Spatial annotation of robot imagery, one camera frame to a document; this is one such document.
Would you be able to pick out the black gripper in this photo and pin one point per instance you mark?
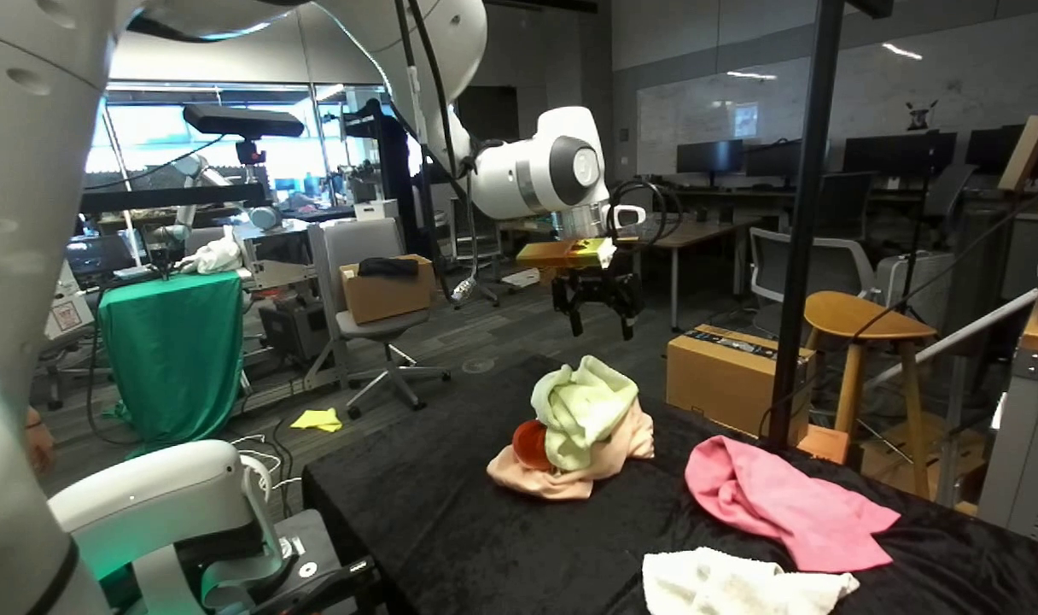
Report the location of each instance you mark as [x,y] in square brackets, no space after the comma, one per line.
[592,284]

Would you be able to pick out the light green towel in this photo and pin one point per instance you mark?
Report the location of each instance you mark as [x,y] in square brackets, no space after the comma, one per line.
[580,405]

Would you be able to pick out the peach cloth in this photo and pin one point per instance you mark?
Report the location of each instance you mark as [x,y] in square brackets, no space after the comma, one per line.
[630,438]

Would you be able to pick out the white towel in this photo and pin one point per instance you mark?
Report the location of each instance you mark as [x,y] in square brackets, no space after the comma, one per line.
[712,584]

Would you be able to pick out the pink towel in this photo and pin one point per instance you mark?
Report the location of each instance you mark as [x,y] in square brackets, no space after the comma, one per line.
[820,523]

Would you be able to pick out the red plush radish toy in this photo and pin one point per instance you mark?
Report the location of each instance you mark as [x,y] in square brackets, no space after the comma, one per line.
[531,445]

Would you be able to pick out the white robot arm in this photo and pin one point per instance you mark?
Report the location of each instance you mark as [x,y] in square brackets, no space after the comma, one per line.
[52,78]

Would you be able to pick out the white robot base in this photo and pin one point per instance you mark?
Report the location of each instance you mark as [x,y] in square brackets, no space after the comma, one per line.
[157,535]

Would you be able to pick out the wooden desk in background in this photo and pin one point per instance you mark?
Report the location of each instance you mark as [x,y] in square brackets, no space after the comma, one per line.
[677,240]

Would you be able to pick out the cardboard box on floor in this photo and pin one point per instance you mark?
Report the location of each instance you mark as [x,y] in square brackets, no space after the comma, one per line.
[720,379]

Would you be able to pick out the office chair with box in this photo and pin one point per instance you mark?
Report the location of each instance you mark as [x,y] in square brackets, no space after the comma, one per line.
[374,287]

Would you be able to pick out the wooden stool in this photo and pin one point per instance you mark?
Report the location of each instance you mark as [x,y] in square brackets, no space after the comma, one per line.
[868,327]

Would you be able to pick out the black table cloth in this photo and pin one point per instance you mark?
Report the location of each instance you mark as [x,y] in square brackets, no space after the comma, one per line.
[419,507]

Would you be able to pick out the black vertical pole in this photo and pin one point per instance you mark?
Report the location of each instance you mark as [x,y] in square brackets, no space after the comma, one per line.
[803,215]

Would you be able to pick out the green draped cloth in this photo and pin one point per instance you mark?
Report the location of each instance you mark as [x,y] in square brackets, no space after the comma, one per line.
[175,349]

